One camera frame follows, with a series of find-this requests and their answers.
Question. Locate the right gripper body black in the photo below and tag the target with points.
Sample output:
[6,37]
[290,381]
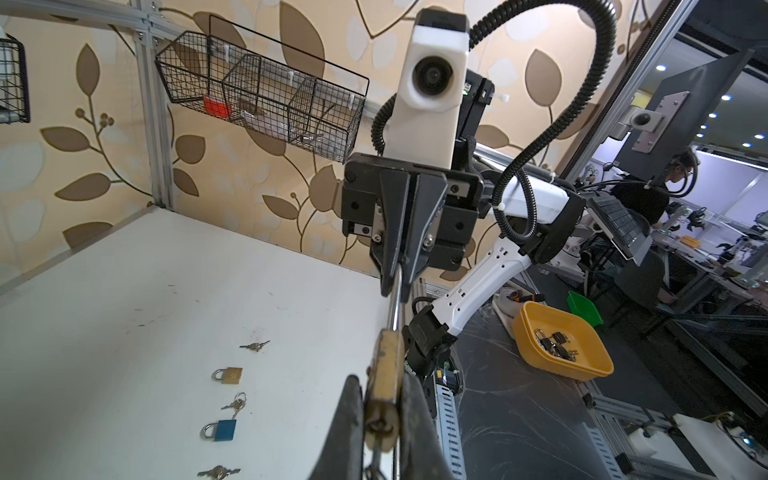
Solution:
[453,227]

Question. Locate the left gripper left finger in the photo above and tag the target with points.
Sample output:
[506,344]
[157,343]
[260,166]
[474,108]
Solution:
[341,456]

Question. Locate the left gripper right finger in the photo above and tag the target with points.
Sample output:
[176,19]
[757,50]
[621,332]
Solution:
[421,454]

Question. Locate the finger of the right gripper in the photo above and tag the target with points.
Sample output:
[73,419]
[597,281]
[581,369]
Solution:
[391,193]
[427,200]

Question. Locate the long-shackle brass padlock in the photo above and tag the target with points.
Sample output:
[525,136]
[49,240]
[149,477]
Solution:
[382,418]

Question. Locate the blue padlock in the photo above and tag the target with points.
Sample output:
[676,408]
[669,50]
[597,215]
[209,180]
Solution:
[218,472]
[224,430]

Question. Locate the brass padlock with keys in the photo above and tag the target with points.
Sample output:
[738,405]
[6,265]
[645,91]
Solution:
[228,375]

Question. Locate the brass padlock keys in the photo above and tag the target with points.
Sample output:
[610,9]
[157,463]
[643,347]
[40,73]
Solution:
[255,346]

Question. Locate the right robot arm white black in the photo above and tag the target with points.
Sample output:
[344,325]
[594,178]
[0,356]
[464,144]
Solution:
[528,214]

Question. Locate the green plastic bin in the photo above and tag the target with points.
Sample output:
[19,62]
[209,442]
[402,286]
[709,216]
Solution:
[584,308]

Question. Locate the yellow plastic bin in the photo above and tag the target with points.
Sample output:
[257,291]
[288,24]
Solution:
[560,343]

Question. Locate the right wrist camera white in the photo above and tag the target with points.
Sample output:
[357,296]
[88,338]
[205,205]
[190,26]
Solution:
[423,126]

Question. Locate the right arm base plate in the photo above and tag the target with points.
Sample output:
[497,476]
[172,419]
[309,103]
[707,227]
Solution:
[444,383]

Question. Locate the side wire basket black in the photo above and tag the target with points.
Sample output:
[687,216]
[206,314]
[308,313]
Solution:
[288,93]

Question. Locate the back wire basket black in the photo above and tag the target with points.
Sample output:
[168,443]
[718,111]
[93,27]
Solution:
[15,97]

